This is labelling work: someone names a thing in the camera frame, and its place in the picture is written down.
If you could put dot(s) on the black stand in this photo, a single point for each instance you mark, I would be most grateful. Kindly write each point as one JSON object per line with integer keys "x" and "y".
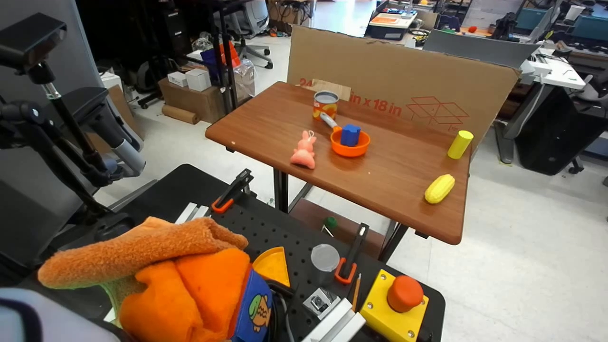
{"x": 227, "y": 57}

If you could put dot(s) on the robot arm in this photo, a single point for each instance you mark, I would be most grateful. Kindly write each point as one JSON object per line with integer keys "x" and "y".
{"x": 28, "y": 318}

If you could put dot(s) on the blue cloth with turtle print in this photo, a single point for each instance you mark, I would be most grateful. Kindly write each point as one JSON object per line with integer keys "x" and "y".
{"x": 251, "y": 308}

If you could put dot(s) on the small white box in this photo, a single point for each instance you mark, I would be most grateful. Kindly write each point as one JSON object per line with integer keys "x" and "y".
{"x": 177, "y": 79}
{"x": 198, "y": 80}

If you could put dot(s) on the pencil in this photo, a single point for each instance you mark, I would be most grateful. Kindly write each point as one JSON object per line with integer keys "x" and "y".
{"x": 356, "y": 292}

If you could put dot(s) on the small silver camera cube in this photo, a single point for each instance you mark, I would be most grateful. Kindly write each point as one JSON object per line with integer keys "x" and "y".
{"x": 320, "y": 303}

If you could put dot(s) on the large cardboard sheet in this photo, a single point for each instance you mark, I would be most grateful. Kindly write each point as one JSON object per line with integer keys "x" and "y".
{"x": 380, "y": 71}

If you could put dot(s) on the white desk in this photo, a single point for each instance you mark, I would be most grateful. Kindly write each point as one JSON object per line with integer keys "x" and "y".
{"x": 555, "y": 71}

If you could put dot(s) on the yellow box with red button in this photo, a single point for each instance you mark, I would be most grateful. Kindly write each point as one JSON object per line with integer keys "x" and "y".
{"x": 389, "y": 313}

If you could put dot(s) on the yellow cylinder block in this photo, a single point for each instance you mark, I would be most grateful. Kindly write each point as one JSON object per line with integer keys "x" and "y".
{"x": 460, "y": 145}

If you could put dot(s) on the blue block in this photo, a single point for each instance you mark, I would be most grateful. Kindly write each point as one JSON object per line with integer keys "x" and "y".
{"x": 350, "y": 135}

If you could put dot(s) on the clear plastic bag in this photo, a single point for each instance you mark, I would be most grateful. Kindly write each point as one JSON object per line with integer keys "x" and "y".
{"x": 244, "y": 78}

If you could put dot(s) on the grey panel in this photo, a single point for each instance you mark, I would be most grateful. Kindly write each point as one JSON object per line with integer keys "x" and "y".
{"x": 475, "y": 50}

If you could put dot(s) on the black and orange clamp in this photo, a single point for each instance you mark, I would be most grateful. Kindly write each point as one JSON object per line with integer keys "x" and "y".
{"x": 354, "y": 251}
{"x": 232, "y": 192}

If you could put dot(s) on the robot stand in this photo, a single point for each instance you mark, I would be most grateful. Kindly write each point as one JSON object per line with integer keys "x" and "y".
{"x": 266, "y": 228}

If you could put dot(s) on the white metal bracket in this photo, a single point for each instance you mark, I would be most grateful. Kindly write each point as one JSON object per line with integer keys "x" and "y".
{"x": 339, "y": 323}

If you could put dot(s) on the grey plastic cup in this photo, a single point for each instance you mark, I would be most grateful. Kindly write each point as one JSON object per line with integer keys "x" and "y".
{"x": 325, "y": 260}

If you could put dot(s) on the white metal bar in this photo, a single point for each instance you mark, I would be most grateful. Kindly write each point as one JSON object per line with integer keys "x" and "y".
{"x": 190, "y": 213}

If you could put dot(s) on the yellow wedge-shaped dish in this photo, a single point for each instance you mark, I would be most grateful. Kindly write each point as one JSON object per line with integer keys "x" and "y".
{"x": 273, "y": 268}

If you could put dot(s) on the yellow toy corn cob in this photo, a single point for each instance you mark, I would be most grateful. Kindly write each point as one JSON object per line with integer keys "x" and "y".
{"x": 439, "y": 189}

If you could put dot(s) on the grey swivel chair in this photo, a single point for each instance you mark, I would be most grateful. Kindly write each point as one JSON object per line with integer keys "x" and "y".
{"x": 254, "y": 23}

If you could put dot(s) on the orange labelled tin can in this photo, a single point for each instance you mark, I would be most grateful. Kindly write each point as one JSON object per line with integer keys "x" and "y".
{"x": 325, "y": 109}

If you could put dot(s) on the brown cardboard box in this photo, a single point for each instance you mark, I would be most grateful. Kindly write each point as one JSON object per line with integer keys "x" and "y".
{"x": 194, "y": 102}

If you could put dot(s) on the roll of brown paper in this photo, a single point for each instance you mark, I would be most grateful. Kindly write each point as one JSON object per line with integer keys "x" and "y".
{"x": 180, "y": 114}

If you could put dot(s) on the orange toy pan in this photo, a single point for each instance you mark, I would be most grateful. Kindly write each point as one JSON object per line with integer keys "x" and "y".
{"x": 349, "y": 151}

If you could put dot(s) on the orange fleece cloth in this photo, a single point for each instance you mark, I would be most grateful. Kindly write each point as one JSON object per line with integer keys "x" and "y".
{"x": 190, "y": 294}

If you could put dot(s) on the orange towel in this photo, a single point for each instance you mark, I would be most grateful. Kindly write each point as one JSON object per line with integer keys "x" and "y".
{"x": 133, "y": 251}

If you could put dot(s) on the pink bunny toy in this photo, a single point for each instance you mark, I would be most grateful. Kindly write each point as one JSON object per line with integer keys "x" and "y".
{"x": 304, "y": 154}

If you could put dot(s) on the row of monitors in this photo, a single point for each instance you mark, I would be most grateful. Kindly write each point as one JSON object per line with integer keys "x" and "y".
{"x": 589, "y": 27}

